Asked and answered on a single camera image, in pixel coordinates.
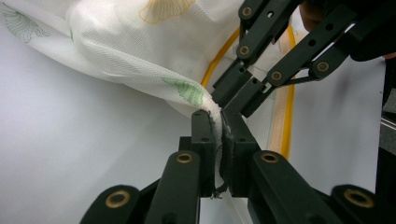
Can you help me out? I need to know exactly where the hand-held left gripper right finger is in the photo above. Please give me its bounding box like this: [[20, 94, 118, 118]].
[[219, 108, 262, 200]]

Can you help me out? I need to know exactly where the leaf print mesh laundry bag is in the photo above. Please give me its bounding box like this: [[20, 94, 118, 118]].
[[0, 0, 297, 200]]

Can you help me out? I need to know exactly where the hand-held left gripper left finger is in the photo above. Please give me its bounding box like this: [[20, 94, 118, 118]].
[[178, 109, 219, 200]]

